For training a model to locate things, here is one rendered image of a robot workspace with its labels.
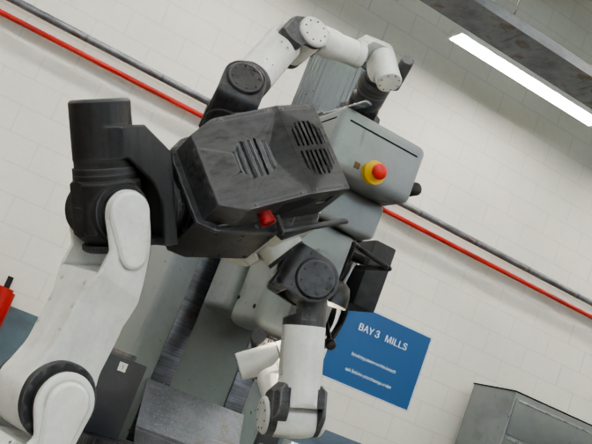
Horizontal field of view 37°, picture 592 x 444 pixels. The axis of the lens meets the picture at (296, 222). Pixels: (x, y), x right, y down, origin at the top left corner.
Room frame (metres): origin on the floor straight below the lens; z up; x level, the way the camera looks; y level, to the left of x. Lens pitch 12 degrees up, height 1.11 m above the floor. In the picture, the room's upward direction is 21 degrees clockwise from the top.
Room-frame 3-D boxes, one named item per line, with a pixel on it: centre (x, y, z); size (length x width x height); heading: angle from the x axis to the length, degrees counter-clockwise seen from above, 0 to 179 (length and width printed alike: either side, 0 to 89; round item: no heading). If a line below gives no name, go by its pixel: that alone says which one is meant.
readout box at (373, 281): (2.72, -0.25, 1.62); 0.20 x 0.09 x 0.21; 22
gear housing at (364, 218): (2.35, -0.04, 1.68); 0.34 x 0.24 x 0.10; 22
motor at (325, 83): (2.54, 0.04, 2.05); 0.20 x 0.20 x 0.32
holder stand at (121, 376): (2.18, 0.33, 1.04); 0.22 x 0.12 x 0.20; 119
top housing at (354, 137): (2.33, -0.04, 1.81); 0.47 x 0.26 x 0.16; 22
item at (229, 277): (2.49, 0.02, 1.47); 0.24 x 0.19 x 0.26; 112
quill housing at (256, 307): (2.32, -0.05, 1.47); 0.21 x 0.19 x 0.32; 112
